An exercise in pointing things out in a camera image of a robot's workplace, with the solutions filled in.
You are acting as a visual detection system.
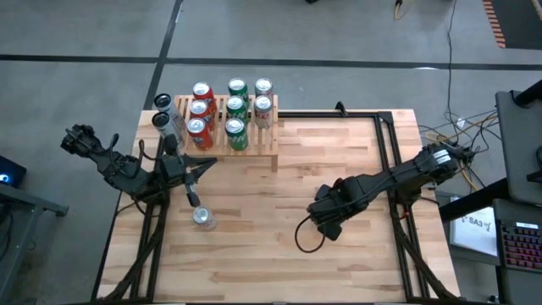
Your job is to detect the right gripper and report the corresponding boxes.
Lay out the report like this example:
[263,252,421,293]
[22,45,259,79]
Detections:
[307,177,362,242]

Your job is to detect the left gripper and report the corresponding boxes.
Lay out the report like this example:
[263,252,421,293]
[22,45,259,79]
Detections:
[158,134,218,208]

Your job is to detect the orange Fanta can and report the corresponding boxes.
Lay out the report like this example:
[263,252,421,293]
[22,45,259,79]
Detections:
[186,117,215,152]
[189,99,217,124]
[192,81,218,105]

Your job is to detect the green Sprite can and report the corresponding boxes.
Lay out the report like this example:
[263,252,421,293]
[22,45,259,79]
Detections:
[228,77,251,101]
[224,117,250,152]
[225,95,250,124]

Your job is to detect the Celsius Arctic Vibe can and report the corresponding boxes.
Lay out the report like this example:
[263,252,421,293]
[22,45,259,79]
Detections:
[151,111,185,147]
[153,92,182,119]

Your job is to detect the silver Diet Coke can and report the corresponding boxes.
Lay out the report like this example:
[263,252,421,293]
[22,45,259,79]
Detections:
[191,206,218,232]
[252,95,275,130]
[254,77,274,101]

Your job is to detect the wooden slatted shelf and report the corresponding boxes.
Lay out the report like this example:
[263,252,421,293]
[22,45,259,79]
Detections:
[174,93,280,174]

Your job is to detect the black power strip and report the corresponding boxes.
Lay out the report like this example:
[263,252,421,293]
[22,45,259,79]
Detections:
[448,141,478,164]

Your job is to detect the white SA3 sign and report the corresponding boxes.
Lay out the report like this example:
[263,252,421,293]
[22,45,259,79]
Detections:
[448,206,500,258]

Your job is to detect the black computer tower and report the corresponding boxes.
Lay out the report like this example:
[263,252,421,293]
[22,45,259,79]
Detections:
[0,154,27,190]

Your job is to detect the black keyboard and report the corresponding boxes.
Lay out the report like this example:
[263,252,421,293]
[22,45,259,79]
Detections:
[498,219,542,273]

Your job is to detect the black desk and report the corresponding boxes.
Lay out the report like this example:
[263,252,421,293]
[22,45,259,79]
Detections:
[438,177,542,305]

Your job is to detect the black floor mat orange stripes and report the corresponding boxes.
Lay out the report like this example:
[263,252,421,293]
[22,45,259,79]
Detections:
[482,0,542,50]

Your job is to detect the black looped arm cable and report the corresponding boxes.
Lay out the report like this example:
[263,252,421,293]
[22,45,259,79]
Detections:
[294,214,327,254]

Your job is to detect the floor cable tangle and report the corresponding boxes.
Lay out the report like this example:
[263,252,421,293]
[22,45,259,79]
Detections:
[417,108,501,194]

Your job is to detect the black floor cable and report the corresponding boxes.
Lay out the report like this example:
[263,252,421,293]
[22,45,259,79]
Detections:
[445,0,459,128]

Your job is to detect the black frame post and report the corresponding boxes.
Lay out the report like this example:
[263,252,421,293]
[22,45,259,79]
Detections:
[512,79,542,108]

